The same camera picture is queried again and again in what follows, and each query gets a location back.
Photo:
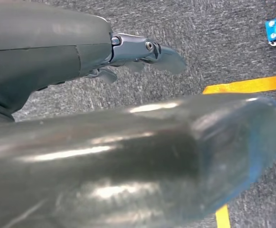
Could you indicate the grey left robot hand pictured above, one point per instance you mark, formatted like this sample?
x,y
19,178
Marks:
x,y
45,41

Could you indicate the yellow floor tape square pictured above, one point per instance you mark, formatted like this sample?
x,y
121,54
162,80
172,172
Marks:
x,y
247,84

